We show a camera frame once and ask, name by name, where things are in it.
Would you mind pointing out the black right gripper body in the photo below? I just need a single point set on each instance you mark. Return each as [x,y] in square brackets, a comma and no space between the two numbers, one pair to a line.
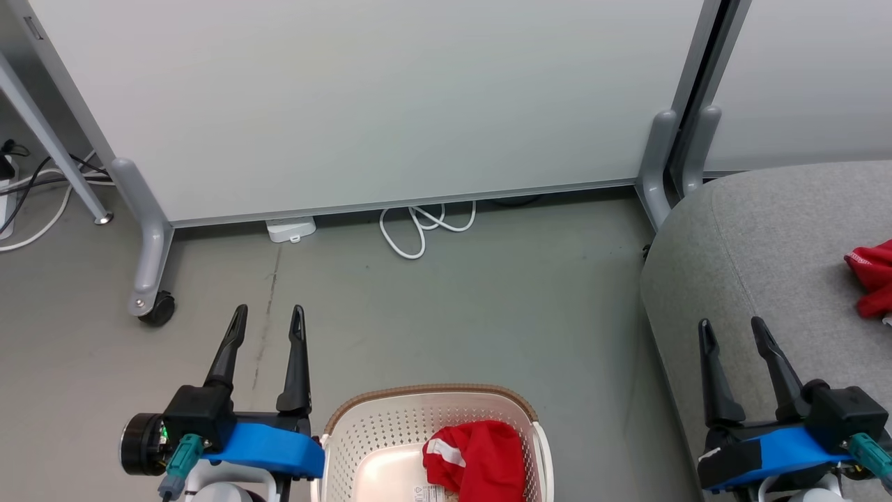
[847,411]

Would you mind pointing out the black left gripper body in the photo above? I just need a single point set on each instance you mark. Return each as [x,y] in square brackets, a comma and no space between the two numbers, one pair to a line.
[198,411]

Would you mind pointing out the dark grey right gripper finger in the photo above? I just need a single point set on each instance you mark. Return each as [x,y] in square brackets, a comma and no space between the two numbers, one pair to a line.
[718,390]
[780,369]

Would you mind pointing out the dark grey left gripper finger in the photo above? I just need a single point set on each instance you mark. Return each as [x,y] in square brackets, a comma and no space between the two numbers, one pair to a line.
[228,348]
[297,369]

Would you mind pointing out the red garment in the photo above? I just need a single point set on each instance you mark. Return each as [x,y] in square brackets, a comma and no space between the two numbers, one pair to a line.
[874,279]
[481,457]

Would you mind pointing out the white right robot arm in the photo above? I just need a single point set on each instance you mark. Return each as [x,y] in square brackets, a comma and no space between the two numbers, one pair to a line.
[808,493]

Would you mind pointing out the grey fabric sofa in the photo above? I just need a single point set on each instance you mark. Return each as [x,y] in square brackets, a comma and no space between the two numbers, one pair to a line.
[766,258]

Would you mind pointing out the black caster wheel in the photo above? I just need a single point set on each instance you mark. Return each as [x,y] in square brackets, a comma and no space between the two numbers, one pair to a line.
[159,310]

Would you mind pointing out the white perforated laundry basket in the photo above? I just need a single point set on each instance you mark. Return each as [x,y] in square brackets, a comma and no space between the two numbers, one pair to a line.
[390,432]

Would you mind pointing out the grey table leg with caster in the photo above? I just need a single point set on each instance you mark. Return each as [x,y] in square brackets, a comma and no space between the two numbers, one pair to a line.
[148,244]

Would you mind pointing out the small white plastic box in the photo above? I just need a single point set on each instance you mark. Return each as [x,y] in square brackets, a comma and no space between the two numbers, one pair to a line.
[290,229]

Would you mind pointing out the grey upright partition foot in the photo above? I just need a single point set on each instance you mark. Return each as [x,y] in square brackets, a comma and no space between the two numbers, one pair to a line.
[699,150]
[657,167]

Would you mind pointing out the white power strip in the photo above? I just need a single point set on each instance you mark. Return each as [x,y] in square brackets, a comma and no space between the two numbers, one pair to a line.
[5,202]

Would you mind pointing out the grey slanted table leg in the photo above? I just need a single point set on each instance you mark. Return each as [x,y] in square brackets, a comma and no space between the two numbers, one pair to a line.
[49,139]

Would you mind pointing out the narrow white partition panel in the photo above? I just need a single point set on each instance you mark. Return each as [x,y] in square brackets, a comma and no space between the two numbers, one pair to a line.
[808,84]

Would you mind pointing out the large white partition panel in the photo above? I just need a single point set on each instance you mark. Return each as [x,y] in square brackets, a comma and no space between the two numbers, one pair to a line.
[390,97]

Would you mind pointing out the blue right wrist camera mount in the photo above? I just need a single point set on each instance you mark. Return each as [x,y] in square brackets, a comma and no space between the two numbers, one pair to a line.
[801,450]

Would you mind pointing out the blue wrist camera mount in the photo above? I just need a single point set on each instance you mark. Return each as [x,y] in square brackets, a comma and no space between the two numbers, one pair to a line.
[801,450]
[272,450]

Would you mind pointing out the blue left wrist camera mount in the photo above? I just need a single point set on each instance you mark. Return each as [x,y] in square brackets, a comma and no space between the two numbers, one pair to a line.
[272,450]

